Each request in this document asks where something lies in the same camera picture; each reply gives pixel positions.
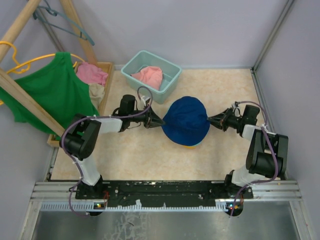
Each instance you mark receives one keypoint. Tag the orange bucket hat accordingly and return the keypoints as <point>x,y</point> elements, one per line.
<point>190,147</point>

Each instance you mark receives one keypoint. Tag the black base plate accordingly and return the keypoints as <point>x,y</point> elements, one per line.
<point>124,193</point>

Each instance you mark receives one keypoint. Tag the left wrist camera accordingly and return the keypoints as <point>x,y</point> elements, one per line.
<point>145,100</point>

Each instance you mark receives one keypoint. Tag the aluminium rail frame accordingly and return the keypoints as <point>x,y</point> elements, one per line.
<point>60,196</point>

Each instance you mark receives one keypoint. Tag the light teal plastic bin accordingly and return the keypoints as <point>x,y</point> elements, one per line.
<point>143,59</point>

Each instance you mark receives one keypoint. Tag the dark blue bucket hat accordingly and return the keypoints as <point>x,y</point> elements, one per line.
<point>186,122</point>

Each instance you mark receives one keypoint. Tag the pink cloth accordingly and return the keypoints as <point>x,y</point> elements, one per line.
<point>91,74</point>

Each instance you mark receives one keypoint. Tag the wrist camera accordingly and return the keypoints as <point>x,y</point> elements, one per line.
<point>235,106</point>
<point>145,100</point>

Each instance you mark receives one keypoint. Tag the yellow hanger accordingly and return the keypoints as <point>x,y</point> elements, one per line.
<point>21,68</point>

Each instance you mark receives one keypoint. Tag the green shirt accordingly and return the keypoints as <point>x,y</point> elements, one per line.
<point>58,90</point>

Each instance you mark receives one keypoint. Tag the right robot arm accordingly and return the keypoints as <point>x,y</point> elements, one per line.
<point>267,154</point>

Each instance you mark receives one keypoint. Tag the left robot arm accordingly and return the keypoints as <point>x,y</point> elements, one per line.
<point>80,138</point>

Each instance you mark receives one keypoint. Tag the wooden clothes rack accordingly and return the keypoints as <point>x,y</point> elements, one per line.
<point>12,88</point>

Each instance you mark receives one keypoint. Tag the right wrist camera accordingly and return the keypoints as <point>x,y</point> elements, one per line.
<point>235,106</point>

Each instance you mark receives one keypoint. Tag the grey-blue hanger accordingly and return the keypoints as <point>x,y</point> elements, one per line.
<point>52,19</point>

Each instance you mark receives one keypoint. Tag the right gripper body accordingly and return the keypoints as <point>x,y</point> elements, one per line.
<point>230,120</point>

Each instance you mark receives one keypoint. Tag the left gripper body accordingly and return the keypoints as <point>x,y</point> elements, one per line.
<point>148,118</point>

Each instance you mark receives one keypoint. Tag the pink hat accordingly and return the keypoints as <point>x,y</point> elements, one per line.
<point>151,76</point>

